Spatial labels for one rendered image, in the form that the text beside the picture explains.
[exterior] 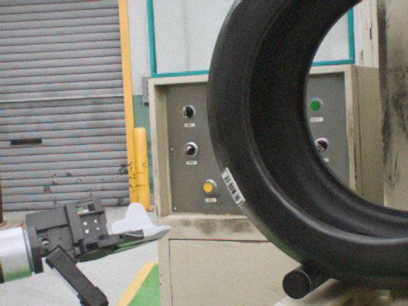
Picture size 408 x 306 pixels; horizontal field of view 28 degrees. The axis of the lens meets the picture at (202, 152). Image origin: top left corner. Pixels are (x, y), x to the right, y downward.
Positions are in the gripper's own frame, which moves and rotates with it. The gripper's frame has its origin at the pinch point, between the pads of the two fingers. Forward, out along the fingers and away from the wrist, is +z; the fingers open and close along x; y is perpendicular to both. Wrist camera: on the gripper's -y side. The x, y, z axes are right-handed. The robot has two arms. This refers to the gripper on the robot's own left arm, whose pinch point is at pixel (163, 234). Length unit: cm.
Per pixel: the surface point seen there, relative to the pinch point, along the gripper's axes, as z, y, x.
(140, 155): 157, 233, 806
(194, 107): 32, 44, 77
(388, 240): 28.9, -10.5, -13.6
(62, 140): 81, 296, 891
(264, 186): 16.1, 2.8, -5.2
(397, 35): 55, 28, 9
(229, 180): 12.4, 6.1, -0.2
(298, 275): 18.8, -11.1, -0.6
